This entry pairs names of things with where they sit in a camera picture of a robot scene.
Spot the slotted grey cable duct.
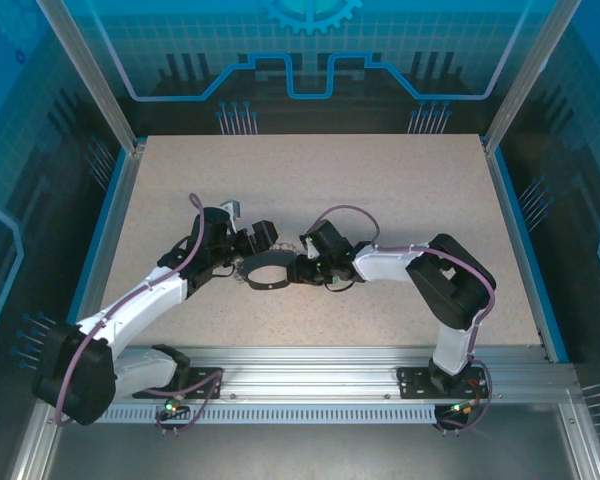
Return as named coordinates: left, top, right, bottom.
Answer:
left=99, top=403, right=439, bottom=425

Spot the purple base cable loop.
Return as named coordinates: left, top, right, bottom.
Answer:
left=152, top=372, right=225, bottom=437
left=435, top=360, right=492, bottom=435

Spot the aluminium frame post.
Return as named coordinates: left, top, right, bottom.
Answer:
left=482, top=0, right=584, bottom=154
left=35, top=0, right=146, bottom=154

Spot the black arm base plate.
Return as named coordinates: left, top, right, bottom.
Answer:
left=132, top=367, right=225, bottom=400
left=395, top=366, right=490, bottom=400

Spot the aluminium mounting rail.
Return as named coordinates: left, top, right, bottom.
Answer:
left=114, top=344, right=576, bottom=404

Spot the connector with green light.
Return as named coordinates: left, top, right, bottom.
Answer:
left=162, top=397, right=190, bottom=419
left=447, top=398, right=481, bottom=417

